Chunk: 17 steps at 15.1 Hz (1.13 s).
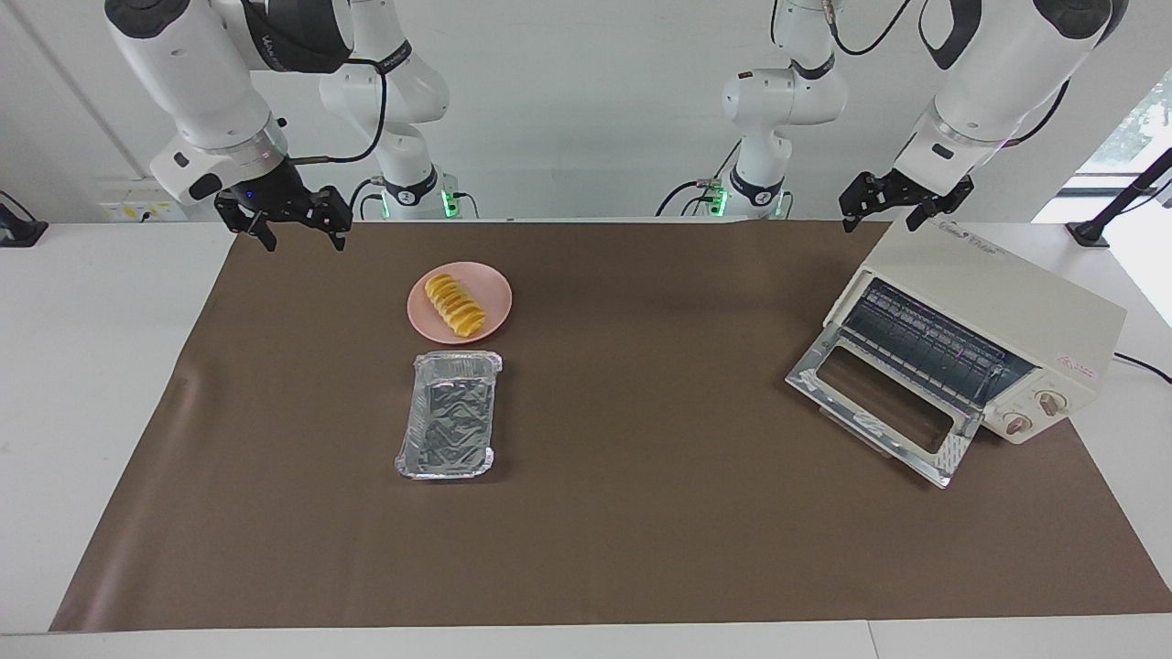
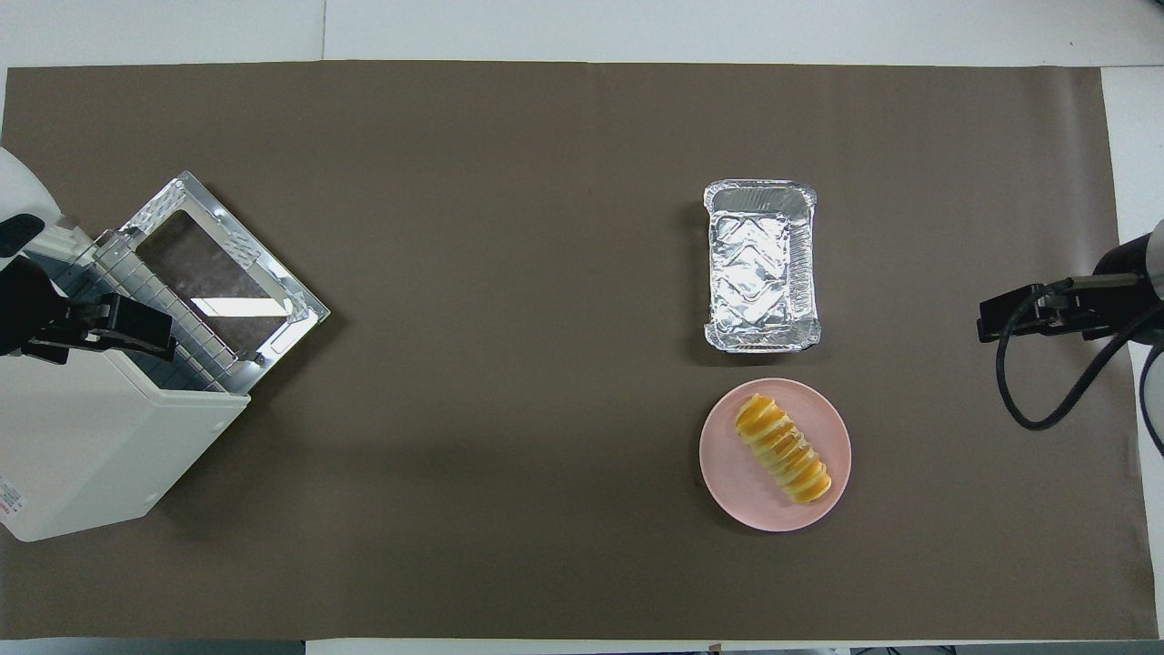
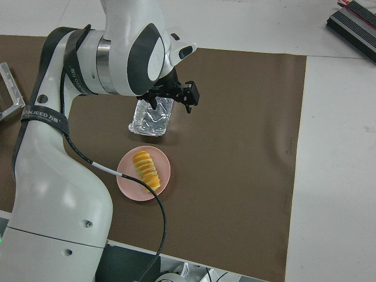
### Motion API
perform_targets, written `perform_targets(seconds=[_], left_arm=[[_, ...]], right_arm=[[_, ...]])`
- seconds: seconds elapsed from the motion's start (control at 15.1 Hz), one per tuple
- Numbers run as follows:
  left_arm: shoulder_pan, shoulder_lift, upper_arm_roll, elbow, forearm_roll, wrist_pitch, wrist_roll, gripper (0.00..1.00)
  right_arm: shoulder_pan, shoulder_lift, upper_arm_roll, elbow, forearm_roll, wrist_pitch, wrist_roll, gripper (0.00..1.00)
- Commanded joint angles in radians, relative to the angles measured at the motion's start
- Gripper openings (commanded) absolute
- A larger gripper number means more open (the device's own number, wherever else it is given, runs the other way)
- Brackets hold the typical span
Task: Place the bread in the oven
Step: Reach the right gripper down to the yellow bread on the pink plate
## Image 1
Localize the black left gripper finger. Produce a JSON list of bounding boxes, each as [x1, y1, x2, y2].
[[906, 176, 974, 232], [840, 174, 873, 232]]

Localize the golden ridged bread loaf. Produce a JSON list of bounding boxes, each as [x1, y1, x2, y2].
[[424, 273, 487, 338]]

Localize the aluminium foil baking tray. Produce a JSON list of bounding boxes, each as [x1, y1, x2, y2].
[[395, 351, 504, 481]]

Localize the cream toaster oven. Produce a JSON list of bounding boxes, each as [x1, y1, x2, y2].
[[785, 218, 1129, 489]]

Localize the glass oven door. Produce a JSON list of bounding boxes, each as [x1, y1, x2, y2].
[[785, 327, 982, 489]]

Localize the pink round plate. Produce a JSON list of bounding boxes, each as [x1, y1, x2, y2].
[[407, 261, 514, 345]]

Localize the bright window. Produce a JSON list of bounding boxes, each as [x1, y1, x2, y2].
[[1071, 69, 1172, 198]]

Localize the black table clamp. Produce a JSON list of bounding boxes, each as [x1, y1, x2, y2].
[[0, 189, 49, 248]]

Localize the brown table mat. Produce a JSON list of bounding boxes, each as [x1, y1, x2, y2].
[[49, 220, 1172, 632]]

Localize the black right base cables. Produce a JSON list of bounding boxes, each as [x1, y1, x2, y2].
[[346, 177, 479, 221]]

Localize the black base cables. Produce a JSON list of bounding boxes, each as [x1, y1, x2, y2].
[[346, 177, 479, 221], [655, 137, 743, 218]]

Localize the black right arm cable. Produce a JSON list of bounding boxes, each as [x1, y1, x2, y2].
[[293, 57, 390, 166]]

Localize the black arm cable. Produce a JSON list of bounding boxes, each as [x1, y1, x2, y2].
[[829, 0, 1072, 147], [293, 57, 390, 166]]

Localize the white wall power socket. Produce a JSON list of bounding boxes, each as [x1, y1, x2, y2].
[[99, 183, 189, 223]]

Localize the metal wire oven rack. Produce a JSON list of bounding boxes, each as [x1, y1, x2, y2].
[[841, 279, 1036, 413]]

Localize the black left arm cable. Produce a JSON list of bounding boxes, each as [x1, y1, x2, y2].
[[829, 0, 1072, 147]]

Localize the black camera stand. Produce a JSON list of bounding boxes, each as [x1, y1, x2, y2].
[[1067, 146, 1172, 248]]

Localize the black left base cables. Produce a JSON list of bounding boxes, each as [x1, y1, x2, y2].
[[655, 137, 743, 218]]

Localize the black oven power cable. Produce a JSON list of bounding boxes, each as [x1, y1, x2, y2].
[[1112, 352, 1172, 385]]

